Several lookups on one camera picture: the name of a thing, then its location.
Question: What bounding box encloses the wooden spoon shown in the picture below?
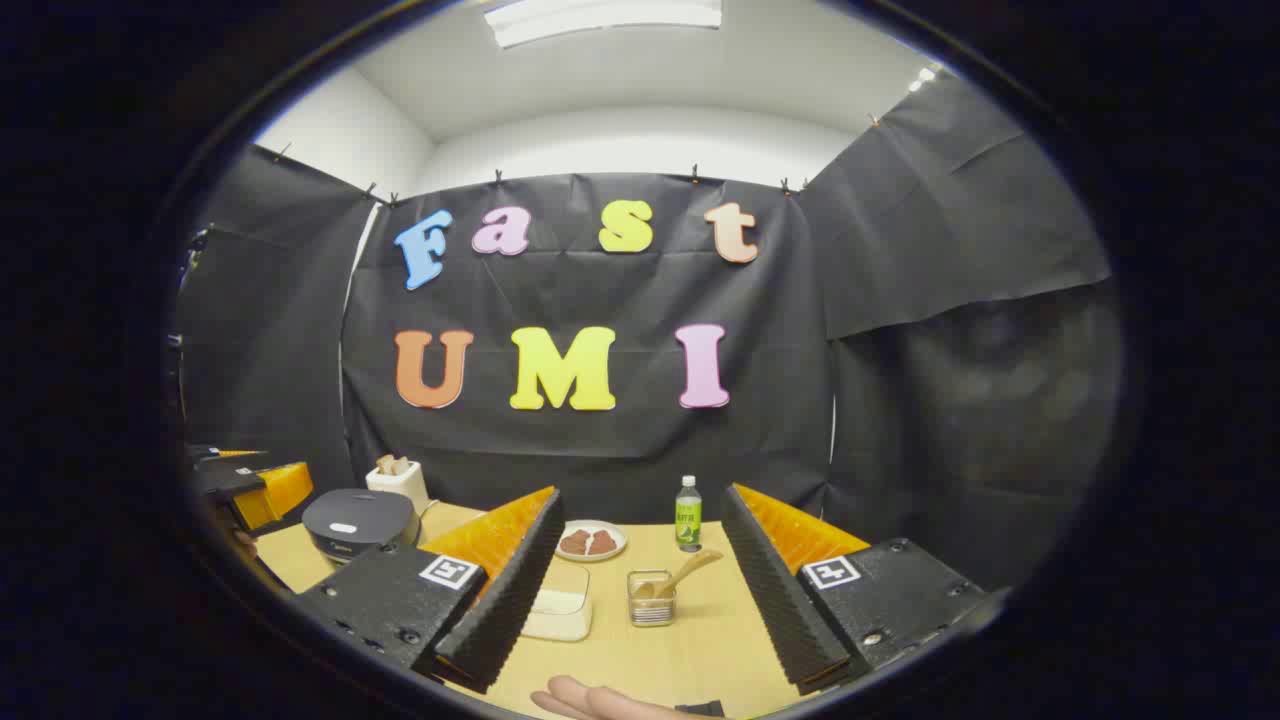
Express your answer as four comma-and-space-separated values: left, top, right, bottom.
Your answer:
634, 548, 724, 601

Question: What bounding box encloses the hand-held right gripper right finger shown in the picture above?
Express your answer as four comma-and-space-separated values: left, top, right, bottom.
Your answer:
720, 484, 991, 698

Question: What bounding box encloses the white round plate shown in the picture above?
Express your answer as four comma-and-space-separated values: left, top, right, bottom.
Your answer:
556, 519, 628, 563

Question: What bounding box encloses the clear box of white rice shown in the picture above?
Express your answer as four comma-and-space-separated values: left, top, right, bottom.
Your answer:
520, 560, 593, 642

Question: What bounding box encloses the large ceiling light panel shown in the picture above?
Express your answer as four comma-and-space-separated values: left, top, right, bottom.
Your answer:
483, 0, 723, 49

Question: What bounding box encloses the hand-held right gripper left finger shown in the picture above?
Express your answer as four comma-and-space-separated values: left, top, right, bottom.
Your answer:
295, 487, 566, 694

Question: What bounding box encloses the black silver rice cooker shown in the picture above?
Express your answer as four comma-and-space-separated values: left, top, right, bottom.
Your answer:
302, 488, 421, 563

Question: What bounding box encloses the metal wire chopstick holder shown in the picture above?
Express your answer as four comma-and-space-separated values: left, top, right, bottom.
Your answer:
627, 569, 677, 628

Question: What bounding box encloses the green drink bottle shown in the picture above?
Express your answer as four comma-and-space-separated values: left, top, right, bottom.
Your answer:
675, 475, 703, 553

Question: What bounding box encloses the black backdrop cloth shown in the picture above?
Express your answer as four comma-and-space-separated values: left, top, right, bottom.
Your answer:
175, 75, 1126, 601

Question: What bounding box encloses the white toaster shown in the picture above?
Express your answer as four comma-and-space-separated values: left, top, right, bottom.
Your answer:
366, 455, 431, 516

